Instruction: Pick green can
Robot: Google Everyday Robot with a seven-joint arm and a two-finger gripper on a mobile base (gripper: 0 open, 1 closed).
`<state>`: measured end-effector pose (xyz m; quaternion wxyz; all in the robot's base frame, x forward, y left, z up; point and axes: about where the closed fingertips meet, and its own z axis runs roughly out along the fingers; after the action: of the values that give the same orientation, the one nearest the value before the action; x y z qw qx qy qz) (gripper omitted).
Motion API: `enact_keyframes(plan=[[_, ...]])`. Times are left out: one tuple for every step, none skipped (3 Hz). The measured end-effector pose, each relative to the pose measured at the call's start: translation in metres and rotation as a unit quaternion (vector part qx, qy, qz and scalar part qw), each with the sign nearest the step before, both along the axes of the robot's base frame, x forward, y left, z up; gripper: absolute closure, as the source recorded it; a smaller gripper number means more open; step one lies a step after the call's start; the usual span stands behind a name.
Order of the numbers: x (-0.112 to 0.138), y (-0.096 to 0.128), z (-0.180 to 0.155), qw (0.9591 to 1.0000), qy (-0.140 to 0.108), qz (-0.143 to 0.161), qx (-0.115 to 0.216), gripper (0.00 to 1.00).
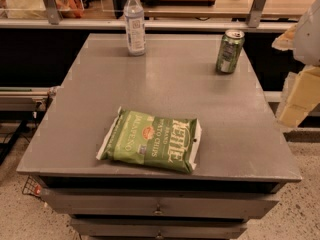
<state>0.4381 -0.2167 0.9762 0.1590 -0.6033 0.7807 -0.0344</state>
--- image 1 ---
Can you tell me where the metal shelf bracket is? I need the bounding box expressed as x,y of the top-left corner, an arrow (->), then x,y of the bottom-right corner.
246,0 -> 267,28
43,0 -> 62,25

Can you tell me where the right metal shelf bracket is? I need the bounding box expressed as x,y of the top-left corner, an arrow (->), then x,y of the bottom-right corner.
246,0 -> 267,28

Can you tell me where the clear plastic water bottle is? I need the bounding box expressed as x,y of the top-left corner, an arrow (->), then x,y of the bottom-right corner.
124,0 -> 146,56

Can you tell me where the clear plastic box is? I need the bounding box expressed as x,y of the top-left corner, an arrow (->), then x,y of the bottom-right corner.
1,0 -> 83,19

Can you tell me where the upper grey drawer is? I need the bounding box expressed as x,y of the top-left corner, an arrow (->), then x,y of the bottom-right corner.
41,188 -> 278,221

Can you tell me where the grey drawer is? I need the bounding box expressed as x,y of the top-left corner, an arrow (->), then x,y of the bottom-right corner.
41,188 -> 278,221
71,219 -> 247,240

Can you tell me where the grey drawer cabinet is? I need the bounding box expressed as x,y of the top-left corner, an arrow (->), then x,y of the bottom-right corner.
18,34 -> 301,240

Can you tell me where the green soda can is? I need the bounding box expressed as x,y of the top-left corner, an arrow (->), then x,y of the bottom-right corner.
216,29 -> 245,74

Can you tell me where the left metal shelf bracket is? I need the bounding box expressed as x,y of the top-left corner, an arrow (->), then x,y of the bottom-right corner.
43,0 -> 62,25

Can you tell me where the lower grey drawer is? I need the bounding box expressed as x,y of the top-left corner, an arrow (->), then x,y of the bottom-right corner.
71,219 -> 247,240

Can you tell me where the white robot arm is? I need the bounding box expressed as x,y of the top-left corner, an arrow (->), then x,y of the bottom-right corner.
272,0 -> 320,128

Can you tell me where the metal rail at left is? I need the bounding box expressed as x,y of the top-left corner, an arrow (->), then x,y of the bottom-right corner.
0,86 -> 60,111

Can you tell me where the green jalapeno chips bag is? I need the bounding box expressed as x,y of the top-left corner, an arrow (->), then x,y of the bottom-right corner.
96,108 -> 202,173

